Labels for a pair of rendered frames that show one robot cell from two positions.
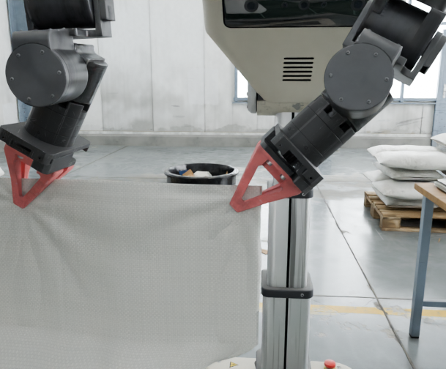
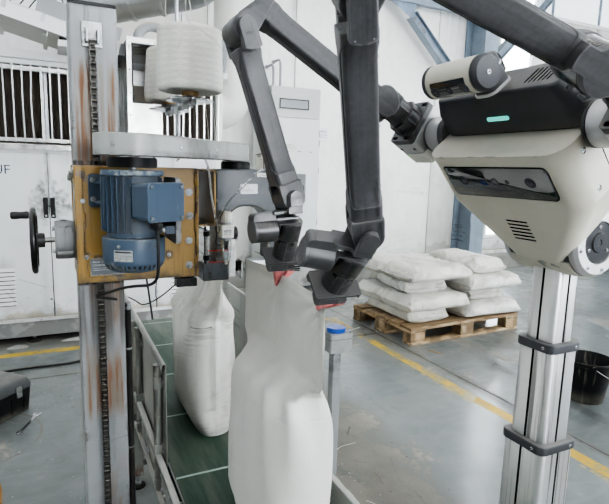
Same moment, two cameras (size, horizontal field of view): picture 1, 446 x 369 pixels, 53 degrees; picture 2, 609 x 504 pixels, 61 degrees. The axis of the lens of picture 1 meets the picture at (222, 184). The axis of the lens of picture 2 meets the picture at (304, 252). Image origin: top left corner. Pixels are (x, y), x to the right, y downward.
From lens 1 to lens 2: 93 cm
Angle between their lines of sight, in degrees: 58
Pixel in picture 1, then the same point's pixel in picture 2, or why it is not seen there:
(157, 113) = not seen: outside the picture
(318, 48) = (525, 215)
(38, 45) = (252, 220)
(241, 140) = not seen: outside the picture
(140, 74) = not seen: outside the picture
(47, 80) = (253, 233)
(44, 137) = (274, 255)
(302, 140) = (323, 277)
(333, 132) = (330, 276)
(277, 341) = (509, 484)
